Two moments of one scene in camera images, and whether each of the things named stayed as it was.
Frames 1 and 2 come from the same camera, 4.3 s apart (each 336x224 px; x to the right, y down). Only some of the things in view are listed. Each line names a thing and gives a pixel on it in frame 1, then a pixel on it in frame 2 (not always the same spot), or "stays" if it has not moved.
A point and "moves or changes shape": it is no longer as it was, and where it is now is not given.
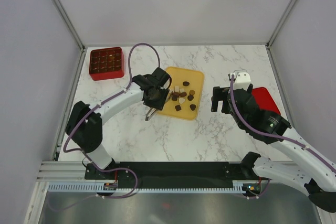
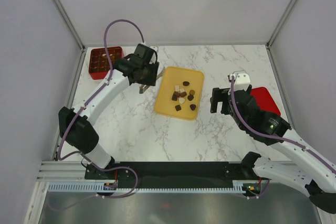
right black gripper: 219,94 stays
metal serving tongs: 150,113 moves or changes shape
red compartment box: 106,63 stays
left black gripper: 159,105 -> 151,81
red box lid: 264,100 stays
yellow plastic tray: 185,94 stays
